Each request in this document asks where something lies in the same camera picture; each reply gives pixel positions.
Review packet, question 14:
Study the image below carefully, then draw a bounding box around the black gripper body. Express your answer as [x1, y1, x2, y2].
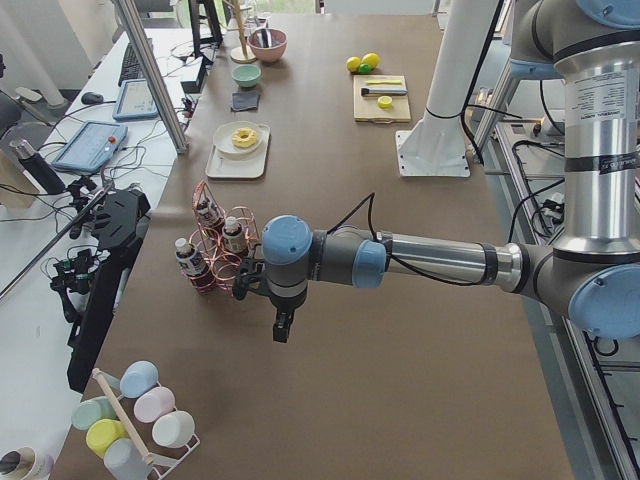
[267, 282, 306, 320]

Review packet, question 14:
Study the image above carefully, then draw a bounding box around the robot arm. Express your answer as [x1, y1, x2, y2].
[260, 1, 639, 342]

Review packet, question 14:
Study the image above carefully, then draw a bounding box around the tea bottle in rack front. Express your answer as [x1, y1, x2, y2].
[174, 238, 215, 293]

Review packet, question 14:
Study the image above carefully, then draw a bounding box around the tea bottle in rack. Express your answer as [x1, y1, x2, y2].
[174, 238, 215, 293]
[195, 198, 225, 236]

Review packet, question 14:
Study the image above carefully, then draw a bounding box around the tea bottle in rack back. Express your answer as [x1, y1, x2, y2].
[195, 198, 225, 236]

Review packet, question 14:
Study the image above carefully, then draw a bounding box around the white serving tray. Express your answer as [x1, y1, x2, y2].
[205, 121, 271, 179]

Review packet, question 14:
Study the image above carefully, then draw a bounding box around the cream white cup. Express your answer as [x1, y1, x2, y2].
[152, 410, 195, 448]

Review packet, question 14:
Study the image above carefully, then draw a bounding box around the pink cup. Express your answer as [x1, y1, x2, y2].
[134, 386, 175, 423]

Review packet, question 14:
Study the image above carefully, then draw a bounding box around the blue cup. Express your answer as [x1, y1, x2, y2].
[120, 360, 159, 399]

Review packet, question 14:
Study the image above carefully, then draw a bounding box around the white plate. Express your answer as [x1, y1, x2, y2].
[213, 121, 268, 156]

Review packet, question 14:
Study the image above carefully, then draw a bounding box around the glazed donut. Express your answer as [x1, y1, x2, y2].
[231, 127, 259, 149]

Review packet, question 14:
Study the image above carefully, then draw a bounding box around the mint green cup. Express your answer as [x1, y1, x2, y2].
[71, 396, 117, 431]

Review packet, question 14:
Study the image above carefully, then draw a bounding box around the grey cup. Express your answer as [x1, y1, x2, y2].
[103, 438, 151, 480]

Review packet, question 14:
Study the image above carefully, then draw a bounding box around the grey folded cloth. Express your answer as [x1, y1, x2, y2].
[230, 91, 261, 112]

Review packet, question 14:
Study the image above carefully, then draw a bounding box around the yellow cup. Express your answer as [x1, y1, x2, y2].
[85, 419, 129, 458]

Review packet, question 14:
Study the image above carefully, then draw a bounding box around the wooden cutting board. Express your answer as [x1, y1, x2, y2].
[353, 75, 411, 123]

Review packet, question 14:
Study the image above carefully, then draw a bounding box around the lemon half slice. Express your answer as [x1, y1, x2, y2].
[377, 95, 393, 109]

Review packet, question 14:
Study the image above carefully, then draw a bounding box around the mint green bowl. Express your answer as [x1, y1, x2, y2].
[232, 64, 262, 88]

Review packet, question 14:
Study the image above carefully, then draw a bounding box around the steel muddler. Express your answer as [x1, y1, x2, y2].
[360, 87, 408, 97]

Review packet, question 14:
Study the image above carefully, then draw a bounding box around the yellow plastic knife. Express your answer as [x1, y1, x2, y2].
[365, 78, 402, 85]

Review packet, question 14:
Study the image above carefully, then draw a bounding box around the yellow lemon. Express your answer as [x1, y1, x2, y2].
[346, 56, 362, 73]
[361, 52, 380, 70]

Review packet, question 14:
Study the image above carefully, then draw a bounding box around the blue teach pendant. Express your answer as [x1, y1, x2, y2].
[51, 121, 128, 174]
[112, 79, 158, 121]

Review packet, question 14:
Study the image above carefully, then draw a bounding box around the wooden mug tree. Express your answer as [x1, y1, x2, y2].
[223, 0, 257, 64]

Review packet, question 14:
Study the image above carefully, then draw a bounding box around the pink bowl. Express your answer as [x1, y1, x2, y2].
[247, 28, 288, 63]

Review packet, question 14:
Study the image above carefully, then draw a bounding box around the metal ice scoop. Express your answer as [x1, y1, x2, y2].
[256, 28, 274, 49]

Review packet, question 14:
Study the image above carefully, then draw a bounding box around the black keyboard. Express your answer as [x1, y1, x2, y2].
[117, 43, 145, 86]

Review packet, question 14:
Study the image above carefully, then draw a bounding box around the computer mouse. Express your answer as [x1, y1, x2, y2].
[81, 92, 104, 106]

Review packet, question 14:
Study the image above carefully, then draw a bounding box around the black thermos bottle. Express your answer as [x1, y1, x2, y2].
[9, 138, 66, 195]

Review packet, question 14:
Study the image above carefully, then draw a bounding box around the paper cup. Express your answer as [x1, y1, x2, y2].
[1, 447, 54, 480]

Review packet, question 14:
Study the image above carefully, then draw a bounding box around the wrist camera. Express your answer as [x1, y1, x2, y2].
[232, 257, 269, 301]

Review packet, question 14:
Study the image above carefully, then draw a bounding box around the copper wire bottle rack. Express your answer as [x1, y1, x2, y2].
[189, 180, 260, 292]

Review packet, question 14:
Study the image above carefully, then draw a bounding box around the white wire cup rack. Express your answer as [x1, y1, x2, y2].
[106, 373, 201, 479]

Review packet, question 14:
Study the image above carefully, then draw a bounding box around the wooden rack handle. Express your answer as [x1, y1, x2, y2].
[92, 368, 153, 465]

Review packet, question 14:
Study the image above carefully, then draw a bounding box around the black camera stand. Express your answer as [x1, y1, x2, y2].
[50, 188, 150, 393]

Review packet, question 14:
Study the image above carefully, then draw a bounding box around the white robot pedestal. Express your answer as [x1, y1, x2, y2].
[396, 0, 503, 178]

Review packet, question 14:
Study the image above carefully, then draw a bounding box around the aluminium frame post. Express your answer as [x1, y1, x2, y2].
[113, 0, 188, 154]

